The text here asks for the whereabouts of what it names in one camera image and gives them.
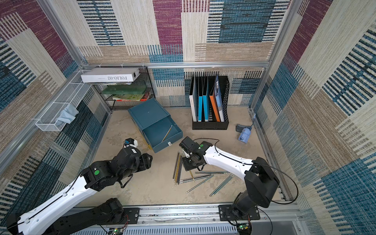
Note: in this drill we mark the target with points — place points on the white FOLIO box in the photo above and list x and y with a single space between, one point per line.
110 75

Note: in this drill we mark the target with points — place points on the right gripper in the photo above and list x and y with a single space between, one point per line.
188 150

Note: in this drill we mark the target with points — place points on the yellow pencil bundle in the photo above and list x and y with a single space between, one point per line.
176 170

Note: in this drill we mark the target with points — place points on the blue white stapler device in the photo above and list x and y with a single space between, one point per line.
245 131

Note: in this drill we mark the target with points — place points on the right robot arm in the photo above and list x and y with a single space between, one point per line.
260 180

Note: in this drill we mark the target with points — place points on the orange folder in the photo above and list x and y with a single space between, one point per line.
215 108

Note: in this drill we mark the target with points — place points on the teal drawer cabinet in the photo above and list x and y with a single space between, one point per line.
147 113

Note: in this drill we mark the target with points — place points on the teal pencil pair right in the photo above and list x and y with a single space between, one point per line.
222 185

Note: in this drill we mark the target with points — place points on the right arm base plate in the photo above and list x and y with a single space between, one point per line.
229 213

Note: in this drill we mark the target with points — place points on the teal pencil diagonal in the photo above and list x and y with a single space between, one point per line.
199 184

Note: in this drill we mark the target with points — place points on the white wire basket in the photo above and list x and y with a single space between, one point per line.
72 94

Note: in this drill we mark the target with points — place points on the dark pencil pair angled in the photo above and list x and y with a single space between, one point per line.
194 178

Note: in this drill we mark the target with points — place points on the light blue cloth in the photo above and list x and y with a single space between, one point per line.
67 115

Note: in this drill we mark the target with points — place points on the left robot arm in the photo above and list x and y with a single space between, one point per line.
49 218

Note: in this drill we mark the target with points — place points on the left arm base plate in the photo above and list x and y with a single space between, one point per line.
128 216

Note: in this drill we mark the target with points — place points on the teal drawer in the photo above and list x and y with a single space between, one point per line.
155 133

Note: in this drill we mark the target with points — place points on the black mesh file organizer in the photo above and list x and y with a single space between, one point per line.
220 86

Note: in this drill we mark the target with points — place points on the green book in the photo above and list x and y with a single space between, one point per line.
124 89

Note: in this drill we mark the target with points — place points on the black wire shelf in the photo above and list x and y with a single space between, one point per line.
143 79

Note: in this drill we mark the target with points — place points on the teal folder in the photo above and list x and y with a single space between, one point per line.
203 99

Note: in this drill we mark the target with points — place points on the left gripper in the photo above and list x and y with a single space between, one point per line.
145 161

